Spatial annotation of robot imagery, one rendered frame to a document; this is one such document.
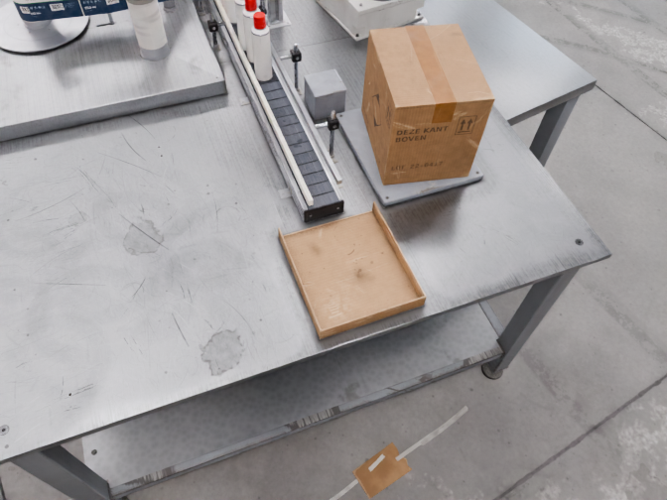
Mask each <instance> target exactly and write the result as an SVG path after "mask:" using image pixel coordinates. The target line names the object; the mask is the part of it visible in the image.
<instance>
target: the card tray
mask: <svg viewBox="0 0 667 500"><path fill-rule="evenodd" d="M278 232H279V239H280V241H281V244H282V246H283V249H284V251H285V254H286V256H287V259H288V261H289V264H290V266H291V269H292V271H293V274H294V276H295V279H296V281H297V284H298V286H299V289H300V291H301V294H302V296H303V299H304V301H305V303H306V306H307V308H308V311H309V313H310V316H311V318H312V321H313V323H314V326H315V328H316V331H317V333H318V336H319V338H320V339H323V338H326V337H329V336H332V335H335V334H338V333H341V332H344V331H347V330H350V329H353V328H356V327H359V326H362V325H365V324H368V323H371V322H374V321H377V320H380V319H383V318H386V317H389V316H392V315H395V314H398V313H402V312H405V311H408V310H411V309H414V308H417V307H420V306H423V305H424V303H425V300H426V297H427V296H426V294H425V292H424V291H423V289H422V287H421V285H420V283H419V281H418V280H417V278H416V276H415V274H414V272H413V270H412V269H411V267H410V265H409V263H408V261H407V259H406V258H405V256H404V254H403V252H402V250H401V248H400V247H399V245H398V243H397V241H396V239H395V237H394V236H393V234H392V232H391V230H390V228H389V226H388V225H387V223H386V221H385V219H384V217H383V215H382V214H381V212H380V210H379V208H378V206H377V204H376V203H375V201H374V202H373V207H372V210H370V211H367V212H363V213H361V214H357V215H354V216H350V217H347V218H343V219H339V220H336V221H332V222H329V223H325V224H322V225H318V226H315V227H311V228H308V229H304V230H300V231H297V232H293V233H290V234H286V235H283V234H282V232H281V230H280V228H278Z"/></svg>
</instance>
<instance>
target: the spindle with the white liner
mask: <svg viewBox="0 0 667 500"><path fill-rule="evenodd" d="M126 2H127V5H128V9H129V12H130V16H131V19H132V23H133V26H134V29H135V33H136V37H137V40H138V46H139V47H140V49H141V50H140V54H141V56H142V57H143V58H145V59H147V60H151V61H155V60H160V59H162V58H164V57H166V56H167V55H168V54H169V52H170V47H169V46H168V45H167V43H168V40H167V38H166V33H165V29H164V25H163V20H162V16H161V13H160V8H159V4H158V0H126Z"/></svg>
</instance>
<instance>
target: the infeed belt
mask: <svg viewBox="0 0 667 500"><path fill-rule="evenodd" d="M231 26H232V28H233V30H234V32H235V35H236V37H237V39H238V30H237V25H232V24H231ZM224 27H225V29H226V31H227V33H228V35H229V38H230V39H231V41H232V43H233V45H234V48H235V50H236V52H237V54H238V56H239V59H240V61H241V63H242V65H243V67H244V70H245V72H246V74H247V76H248V78H249V81H250V83H251V85H252V87H253V89H254V92H255V94H256V96H257V98H258V100H259V102H260V105H261V107H262V109H263V111H264V113H265V116H266V118H267V120H268V122H269V124H270V127H271V129H272V131H273V133H274V135H275V138H276V140H277V142H278V144H279V146H280V149H281V151H282V153H283V155H284V157H285V160H286V162H287V164H288V166H289V168H290V171H291V173H292V175H293V177H294V179H295V182H296V184H297V186H298V188H299V190H300V193H301V195H302V197H303V199H304V201H305V204H306V206H307V208H308V210H313V209H317V208H320V207H324V206H328V205H331V204H335V203H338V202H339V199H338V197H337V195H336V193H335V191H334V188H333V186H332V184H331V182H330V180H329V178H328V176H327V174H326V172H325V171H324V168H323V166H322V164H321V162H320V161H319V158H318V156H317V154H316V152H315V151H314V148H313V146H312V144H311V142H310V140H309V138H308V136H307V134H306V132H305V130H304V128H303V126H302V124H301V123H300V120H299V118H298V116H297V114H296V112H295V110H294V108H293V106H292V104H291V102H290V100H289V98H288V96H287V94H286V92H285V90H284V88H283V86H282V84H281V82H280V80H279V78H278V76H277V74H276V73H275V70H274V68H273V66H272V75H273V77H272V79H271V80H270V81H267V82H260V81H258V80H257V81H258V83H259V85H260V87H261V89H262V91H263V94H264V96H265V98H266V100H267V102H268V104H269V107H270V109H271V111H272V113H273V115H274V117H275V119H276V122H277V124H278V126H279V128H280V130H281V132H282V134H283V137H284V139H285V141H286V143H287V145H288V147H289V149H290V152H291V154H292V156H293V158H294V160H295V162H296V164H297V167H298V169H299V171H300V173H301V175H302V177H303V179H304V182H305V184H306V186H307V188H308V190H309V192H310V194H311V197H312V199H313V205H310V206H308V204H307V201H306V199H305V197H304V195H303V193H302V190H301V188H300V186H299V184H298V182H297V180H296V177H295V175H294V173H293V171H292V169H291V166H290V164H289V162H288V160H287V158H286V155H285V153H284V151H283V149H282V147H281V145H280V142H279V140H278V138H277V136H276V134H275V131H274V129H273V127H272V125H271V123H270V120H269V118H268V116H267V114H266V112H265V110H264V107H263V105H262V103H261V101H260V99H259V96H258V94H257V92H256V90H255V88H254V85H253V83H252V81H251V79H250V77H249V75H248V72H247V70H246V68H245V66H244V64H243V61H242V59H241V57H240V55H239V53H238V50H237V48H236V46H235V44H234V42H233V40H232V38H231V36H230V34H229V32H228V30H227V27H226V26H224ZM238 41H239V39H238Z"/></svg>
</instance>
